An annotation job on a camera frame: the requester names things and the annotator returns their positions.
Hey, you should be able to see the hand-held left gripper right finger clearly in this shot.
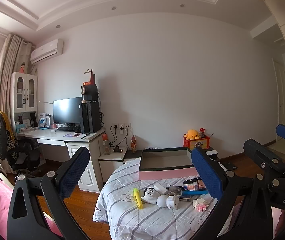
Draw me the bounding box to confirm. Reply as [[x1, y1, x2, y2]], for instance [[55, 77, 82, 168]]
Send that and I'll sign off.
[[191, 146, 277, 240]]

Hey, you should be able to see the yellow highlighter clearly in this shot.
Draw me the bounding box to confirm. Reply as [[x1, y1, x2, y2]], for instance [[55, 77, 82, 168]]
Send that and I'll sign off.
[[133, 187, 145, 209]]

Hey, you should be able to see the red storage box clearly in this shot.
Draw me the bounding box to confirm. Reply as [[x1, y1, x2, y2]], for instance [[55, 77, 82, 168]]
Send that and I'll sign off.
[[183, 135, 210, 149]]

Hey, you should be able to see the yellow patterned cloth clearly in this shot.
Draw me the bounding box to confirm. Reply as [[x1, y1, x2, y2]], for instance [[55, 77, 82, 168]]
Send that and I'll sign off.
[[0, 111, 17, 143]]

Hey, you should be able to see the beige curtain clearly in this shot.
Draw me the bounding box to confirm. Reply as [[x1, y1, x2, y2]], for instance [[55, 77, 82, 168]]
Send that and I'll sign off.
[[0, 33, 37, 155]]

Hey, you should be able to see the bottle with orange cap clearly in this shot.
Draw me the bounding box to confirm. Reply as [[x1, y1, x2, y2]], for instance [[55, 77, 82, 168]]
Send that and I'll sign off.
[[102, 131, 111, 155]]

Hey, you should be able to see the yellow octopus plush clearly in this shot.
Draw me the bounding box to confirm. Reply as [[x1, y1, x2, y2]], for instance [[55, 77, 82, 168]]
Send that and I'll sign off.
[[184, 129, 200, 140]]

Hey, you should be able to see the white desk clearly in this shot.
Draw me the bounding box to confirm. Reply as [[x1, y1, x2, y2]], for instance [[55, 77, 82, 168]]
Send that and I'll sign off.
[[16, 127, 107, 193]]

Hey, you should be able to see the white paw-shaped adapter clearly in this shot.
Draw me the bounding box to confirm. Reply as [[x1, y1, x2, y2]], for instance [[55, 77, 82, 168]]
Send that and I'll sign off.
[[141, 188, 160, 205]]

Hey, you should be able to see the white plug adapter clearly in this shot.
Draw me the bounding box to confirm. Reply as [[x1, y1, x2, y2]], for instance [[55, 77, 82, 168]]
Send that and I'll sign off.
[[166, 195, 180, 211]]

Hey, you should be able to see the blue white box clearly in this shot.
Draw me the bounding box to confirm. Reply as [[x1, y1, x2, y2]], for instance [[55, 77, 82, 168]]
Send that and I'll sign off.
[[38, 112, 51, 130]]

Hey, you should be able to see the white wall socket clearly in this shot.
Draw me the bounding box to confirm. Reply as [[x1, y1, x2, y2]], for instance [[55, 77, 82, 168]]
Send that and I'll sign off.
[[112, 123, 132, 131]]

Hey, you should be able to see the black computer monitor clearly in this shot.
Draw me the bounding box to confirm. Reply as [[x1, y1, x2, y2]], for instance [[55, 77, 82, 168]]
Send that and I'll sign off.
[[53, 97, 83, 128]]

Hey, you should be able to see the red triangular ornament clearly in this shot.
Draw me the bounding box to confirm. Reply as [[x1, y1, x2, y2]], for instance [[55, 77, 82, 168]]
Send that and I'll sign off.
[[83, 69, 96, 86]]

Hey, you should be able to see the pink box with green rim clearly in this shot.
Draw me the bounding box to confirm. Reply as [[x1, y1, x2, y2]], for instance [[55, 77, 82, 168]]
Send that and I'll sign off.
[[139, 147, 199, 181]]

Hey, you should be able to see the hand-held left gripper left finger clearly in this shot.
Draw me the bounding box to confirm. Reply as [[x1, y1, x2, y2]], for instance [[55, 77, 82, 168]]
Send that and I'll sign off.
[[6, 146, 91, 240]]

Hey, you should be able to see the white cube charger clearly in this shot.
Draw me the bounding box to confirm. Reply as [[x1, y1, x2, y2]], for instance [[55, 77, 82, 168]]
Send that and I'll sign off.
[[154, 183, 168, 195]]

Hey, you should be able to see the black office chair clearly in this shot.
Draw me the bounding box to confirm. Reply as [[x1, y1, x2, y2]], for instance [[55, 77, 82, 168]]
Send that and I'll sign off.
[[8, 140, 42, 178]]

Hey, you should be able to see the dark jacket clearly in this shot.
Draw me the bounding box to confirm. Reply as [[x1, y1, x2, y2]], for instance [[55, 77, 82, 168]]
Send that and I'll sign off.
[[0, 111, 15, 160]]

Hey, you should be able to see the blue highlighter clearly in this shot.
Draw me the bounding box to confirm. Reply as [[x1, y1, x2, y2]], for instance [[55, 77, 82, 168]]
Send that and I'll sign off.
[[182, 190, 209, 196]]

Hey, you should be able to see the pink white block toy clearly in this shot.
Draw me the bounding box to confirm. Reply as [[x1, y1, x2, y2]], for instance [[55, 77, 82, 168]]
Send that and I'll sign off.
[[192, 198, 209, 212]]

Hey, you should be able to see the black floor scale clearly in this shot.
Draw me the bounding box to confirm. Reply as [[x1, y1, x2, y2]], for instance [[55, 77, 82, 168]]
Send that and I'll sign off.
[[217, 161, 238, 171]]

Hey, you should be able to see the white door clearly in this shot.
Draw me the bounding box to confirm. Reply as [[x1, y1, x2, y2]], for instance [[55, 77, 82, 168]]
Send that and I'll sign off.
[[272, 57, 285, 130]]

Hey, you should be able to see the white silver ball lamp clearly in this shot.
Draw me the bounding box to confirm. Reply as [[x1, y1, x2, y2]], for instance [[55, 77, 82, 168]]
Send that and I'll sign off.
[[157, 195, 168, 208]]

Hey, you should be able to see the black projector box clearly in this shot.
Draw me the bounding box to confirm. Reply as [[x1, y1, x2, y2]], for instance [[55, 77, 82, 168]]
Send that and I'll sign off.
[[81, 85, 99, 103]]

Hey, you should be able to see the white glass-door cabinet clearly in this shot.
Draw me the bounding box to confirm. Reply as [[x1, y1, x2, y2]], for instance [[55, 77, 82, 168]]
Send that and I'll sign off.
[[10, 72, 38, 130]]

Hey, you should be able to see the black computer tower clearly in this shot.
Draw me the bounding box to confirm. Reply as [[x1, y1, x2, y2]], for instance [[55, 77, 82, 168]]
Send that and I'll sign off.
[[81, 101, 102, 134]]

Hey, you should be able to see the striped white quilt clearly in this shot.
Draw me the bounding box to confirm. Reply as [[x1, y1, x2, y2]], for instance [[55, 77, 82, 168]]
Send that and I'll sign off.
[[93, 159, 236, 240]]

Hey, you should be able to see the white nightstand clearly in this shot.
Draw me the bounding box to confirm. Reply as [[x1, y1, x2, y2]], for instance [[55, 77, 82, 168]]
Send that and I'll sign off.
[[98, 147, 128, 193]]

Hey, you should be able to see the white air conditioner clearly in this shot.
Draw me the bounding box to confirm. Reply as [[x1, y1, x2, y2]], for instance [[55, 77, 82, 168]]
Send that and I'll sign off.
[[30, 38, 64, 65]]

